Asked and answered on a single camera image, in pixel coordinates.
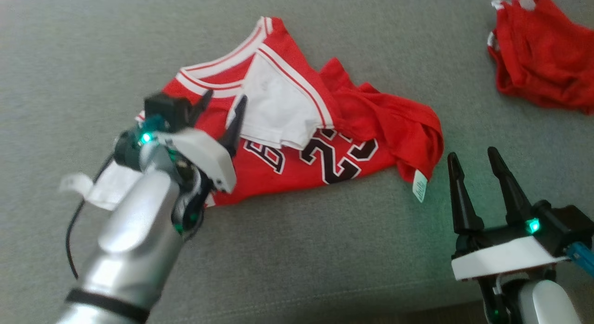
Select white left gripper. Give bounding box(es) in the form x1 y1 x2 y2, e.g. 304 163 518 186
153 90 248 194

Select red basketball jersey white sleeves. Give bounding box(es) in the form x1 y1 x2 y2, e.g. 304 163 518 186
59 16 445 211

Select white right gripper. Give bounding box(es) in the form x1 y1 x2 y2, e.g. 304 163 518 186
447 147 569 282

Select black cable with teal plug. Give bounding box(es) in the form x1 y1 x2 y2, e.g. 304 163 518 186
65 114 168 280

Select large grey sofa seat cushion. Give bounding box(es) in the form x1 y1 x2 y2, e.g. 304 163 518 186
0 0 594 324

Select red shorts with white trim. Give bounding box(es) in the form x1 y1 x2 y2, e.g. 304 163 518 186
486 0 594 116

